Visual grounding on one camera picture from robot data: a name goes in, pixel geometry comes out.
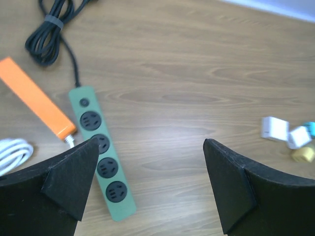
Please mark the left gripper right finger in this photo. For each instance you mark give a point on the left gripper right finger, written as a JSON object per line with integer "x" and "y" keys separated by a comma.
{"x": 255, "y": 200}

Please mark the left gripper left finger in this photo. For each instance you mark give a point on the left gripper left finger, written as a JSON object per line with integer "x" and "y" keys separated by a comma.
{"x": 48, "y": 198}

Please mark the yellow usb charger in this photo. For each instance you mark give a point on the yellow usb charger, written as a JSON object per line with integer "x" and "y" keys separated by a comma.
{"x": 304, "y": 154}

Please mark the green power strip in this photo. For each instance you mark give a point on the green power strip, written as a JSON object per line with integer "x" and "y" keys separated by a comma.
{"x": 109, "y": 171}

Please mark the white charger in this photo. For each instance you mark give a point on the white charger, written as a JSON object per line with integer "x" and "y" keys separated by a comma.
{"x": 274, "y": 129}

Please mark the white cube adapter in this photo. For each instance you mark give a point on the white cube adapter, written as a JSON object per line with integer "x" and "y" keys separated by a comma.
{"x": 298, "y": 137}

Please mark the teal usb charger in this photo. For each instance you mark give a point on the teal usb charger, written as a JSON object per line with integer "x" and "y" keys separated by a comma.
{"x": 310, "y": 127}

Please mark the orange power strip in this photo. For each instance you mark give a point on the orange power strip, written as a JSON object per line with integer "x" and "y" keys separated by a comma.
{"x": 33, "y": 96}

